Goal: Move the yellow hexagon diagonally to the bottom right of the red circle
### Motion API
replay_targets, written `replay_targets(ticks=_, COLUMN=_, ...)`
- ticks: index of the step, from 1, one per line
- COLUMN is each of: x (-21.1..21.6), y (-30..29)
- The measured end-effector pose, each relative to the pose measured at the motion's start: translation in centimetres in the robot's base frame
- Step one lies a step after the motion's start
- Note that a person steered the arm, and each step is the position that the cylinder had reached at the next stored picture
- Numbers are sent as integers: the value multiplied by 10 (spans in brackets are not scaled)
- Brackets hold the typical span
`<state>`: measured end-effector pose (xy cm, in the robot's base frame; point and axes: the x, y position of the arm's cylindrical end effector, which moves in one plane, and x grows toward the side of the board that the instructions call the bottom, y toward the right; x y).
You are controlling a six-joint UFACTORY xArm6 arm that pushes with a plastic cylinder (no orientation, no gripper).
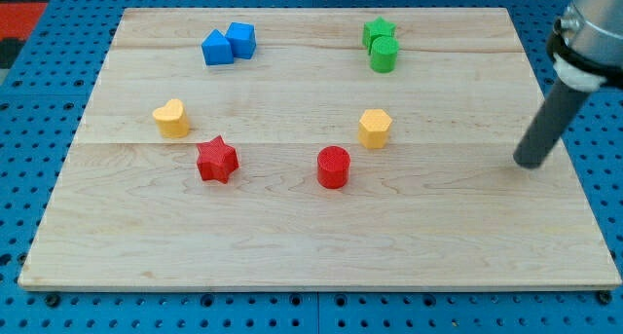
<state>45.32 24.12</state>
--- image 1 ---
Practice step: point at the green star block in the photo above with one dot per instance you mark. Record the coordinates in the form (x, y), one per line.
(376, 28)

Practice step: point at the red star block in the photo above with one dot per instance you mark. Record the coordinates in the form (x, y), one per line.
(216, 160)

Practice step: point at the blue pentagon block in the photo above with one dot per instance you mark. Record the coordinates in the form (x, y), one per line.
(216, 49)

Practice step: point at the green cylinder block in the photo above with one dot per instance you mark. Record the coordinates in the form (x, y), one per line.
(383, 54)

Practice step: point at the wooden board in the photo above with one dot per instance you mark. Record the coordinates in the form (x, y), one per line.
(442, 207)

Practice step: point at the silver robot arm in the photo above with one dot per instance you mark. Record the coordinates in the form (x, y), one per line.
(585, 46)

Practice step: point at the yellow heart block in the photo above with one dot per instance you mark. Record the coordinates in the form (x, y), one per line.
(171, 119)

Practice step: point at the red cylinder block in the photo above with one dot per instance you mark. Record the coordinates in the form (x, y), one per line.
(333, 167)

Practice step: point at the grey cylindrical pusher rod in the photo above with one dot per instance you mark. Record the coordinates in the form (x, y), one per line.
(553, 117)

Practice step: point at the blue cube block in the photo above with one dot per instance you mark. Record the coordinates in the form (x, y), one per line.
(241, 37)

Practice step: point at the yellow hexagon block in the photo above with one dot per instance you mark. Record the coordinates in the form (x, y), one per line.
(373, 128)

